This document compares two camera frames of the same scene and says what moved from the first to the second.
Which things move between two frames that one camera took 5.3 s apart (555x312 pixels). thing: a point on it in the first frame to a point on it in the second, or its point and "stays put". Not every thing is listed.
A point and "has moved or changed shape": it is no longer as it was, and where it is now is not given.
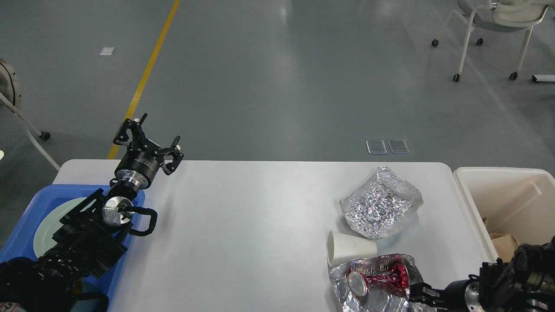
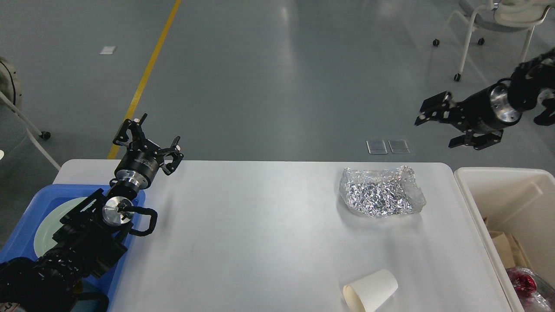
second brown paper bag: (504, 244) stays put
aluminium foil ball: (379, 209) has moved or changed shape
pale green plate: (50, 224) stays put
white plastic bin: (520, 201) stays put
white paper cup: (341, 247) to (371, 291)
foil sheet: (380, 299) has moved or changed shape
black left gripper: (138, 163) stays put
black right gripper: (458, 296) to (489, 109)
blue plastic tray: (21, 243) stays put
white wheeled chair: (497, 16) stays put
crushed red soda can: (395, 279) has moved or changed shape
